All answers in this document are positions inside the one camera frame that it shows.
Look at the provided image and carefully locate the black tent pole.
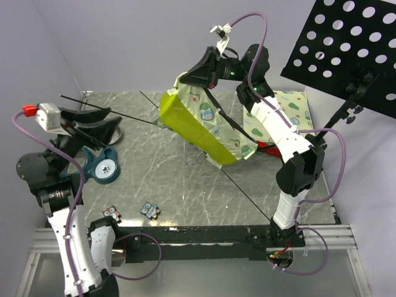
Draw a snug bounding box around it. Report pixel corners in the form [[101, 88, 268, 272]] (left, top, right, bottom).
[[59, 95, 155, 126], [139, 90, 273, 222]]

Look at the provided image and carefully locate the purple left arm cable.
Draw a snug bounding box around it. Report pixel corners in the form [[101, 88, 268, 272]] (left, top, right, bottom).
[[12, 111, 162, 296]]

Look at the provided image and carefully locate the green patterned tent mat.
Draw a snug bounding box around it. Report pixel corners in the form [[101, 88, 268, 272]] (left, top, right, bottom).
[[241, 90, 312, 140]]

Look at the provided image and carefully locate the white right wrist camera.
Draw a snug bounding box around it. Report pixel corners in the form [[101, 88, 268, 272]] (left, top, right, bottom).
[[210, 24, 232, 55]]

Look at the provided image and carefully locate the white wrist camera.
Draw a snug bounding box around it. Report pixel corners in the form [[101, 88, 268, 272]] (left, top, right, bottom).
[[22, 103, 62, 134], [210, 24, 232, 55]]

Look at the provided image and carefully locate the teal double pet bowl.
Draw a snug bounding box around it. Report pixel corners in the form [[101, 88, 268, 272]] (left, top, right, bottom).
[[79, 146, 121, 184]]

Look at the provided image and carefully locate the blue owl puzzle piece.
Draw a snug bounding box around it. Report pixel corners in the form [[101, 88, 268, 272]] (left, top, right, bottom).
[[140, 202, 161, 220]]

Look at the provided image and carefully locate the green patterned pet tent fabric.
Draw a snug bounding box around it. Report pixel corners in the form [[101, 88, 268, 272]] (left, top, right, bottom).
[[153, 73, 257, 168]]

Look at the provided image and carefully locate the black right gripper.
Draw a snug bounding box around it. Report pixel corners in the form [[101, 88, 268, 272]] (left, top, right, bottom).
[[180, 46, 250, 90]]

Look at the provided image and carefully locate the red owl puzzle piece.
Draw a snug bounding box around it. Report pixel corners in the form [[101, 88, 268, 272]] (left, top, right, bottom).
[[102, 205, 121, 223]]

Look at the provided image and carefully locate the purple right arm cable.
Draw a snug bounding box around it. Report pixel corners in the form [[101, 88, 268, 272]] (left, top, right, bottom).
[[230, 12, 346, 276]]

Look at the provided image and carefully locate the stainless steel pet bowl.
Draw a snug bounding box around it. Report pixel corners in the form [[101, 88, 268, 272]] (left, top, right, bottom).
[[108, 126, 123, 145]]

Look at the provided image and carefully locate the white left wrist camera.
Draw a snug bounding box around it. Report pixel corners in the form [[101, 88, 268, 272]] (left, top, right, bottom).
[[22, 103, 62, 134]]

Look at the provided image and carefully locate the red glitter microphone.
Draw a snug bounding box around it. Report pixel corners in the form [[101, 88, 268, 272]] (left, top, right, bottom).
[[256, 141, 282, 158]]

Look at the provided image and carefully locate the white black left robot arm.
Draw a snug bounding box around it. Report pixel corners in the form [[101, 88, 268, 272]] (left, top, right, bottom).
[[12, 103, 122, 296]]

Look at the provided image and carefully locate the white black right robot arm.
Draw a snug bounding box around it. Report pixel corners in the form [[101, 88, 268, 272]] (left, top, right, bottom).
[[180, 44, 325, 247]]

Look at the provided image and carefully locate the black music stand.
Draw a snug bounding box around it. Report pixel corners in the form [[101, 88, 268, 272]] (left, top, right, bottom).
[[280, 0, 396, 146]]

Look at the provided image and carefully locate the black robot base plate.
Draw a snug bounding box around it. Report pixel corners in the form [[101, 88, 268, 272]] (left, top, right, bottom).
[[113, 225, 305, 264]]

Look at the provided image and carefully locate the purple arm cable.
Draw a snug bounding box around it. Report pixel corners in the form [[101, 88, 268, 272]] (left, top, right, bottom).
[[230, 12, 346, 276], [12, 111, 162, 296]]

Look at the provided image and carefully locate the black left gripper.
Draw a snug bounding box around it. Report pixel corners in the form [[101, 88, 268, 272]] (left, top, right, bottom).
[[45, 106, 120, 174]]

